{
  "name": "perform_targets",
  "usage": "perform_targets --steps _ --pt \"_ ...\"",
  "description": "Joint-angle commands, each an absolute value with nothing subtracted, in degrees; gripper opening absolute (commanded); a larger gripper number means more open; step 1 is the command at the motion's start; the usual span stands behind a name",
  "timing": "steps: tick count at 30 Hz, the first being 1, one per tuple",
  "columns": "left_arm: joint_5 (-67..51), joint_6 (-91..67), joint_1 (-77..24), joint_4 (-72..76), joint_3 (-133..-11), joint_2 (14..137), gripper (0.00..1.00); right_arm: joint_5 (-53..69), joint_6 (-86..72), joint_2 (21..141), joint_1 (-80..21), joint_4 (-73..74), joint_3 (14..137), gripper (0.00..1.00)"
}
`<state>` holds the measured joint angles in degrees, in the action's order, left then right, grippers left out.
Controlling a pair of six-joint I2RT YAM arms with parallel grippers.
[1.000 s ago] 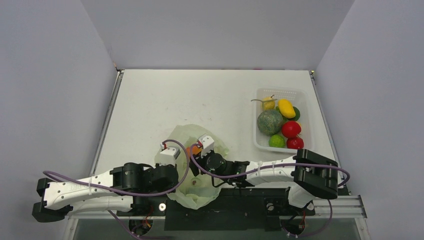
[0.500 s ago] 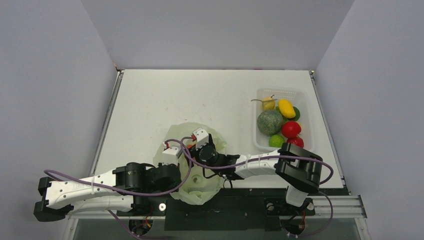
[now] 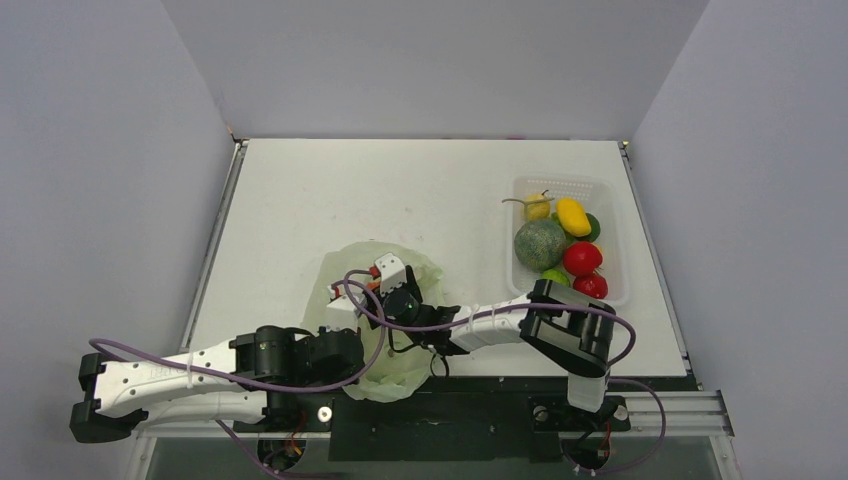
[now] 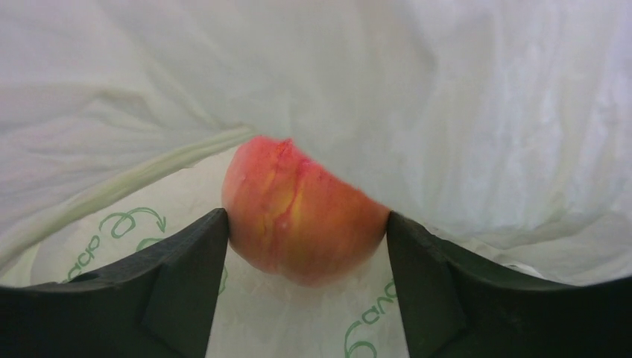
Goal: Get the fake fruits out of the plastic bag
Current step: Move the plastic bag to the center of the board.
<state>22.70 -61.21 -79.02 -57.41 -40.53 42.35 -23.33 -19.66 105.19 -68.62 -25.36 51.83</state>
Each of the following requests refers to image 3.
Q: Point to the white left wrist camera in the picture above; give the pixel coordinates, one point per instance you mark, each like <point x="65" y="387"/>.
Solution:
<point x="340" y="313"/>

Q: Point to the light green plastic bag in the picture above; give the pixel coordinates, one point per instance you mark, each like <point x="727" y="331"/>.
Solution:
<point x="393" y="376"/>

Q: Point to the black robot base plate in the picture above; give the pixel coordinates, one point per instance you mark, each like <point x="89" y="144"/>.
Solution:
<point x="462" y="420"/>

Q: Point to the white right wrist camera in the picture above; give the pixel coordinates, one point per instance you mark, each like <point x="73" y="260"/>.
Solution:
<point x="390" y="270"/>

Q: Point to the dark green fake lime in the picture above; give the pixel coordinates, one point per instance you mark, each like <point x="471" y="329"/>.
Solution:
<point x="595" y="229"/>

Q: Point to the bumpy green custard apple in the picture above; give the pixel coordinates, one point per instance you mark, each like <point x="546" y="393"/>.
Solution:
<point x="556" y="276"/>

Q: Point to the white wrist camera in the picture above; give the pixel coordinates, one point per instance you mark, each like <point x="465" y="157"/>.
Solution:
<point x="340" y="313"/>
<point x="390" y="270"/>

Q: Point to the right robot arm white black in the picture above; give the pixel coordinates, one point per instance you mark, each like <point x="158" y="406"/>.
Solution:
<point x="571" y="329"/>

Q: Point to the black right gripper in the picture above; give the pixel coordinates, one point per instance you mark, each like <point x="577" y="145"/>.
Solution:
<point x="392" y="291"/>

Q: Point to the yellow fake mango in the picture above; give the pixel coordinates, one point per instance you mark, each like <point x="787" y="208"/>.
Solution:
<point x="573" y="217"/>

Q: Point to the green netted fake melon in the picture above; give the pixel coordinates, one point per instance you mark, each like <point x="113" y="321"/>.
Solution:
<point x="540" y="244"/>

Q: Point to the red fake apple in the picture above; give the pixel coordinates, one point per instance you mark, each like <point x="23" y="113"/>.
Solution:
<point x="593" y="285"/>
<point x="582" y="259"/>

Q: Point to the yellow fake pear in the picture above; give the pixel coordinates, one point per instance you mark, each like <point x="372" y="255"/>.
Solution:
<point x="536" y="206"/>

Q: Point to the white perforated plastic basket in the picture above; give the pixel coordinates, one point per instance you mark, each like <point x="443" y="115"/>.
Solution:
<point x="598" y="198"/>

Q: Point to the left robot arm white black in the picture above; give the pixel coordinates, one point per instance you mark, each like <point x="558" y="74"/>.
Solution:
<point x="255" y="379"/>

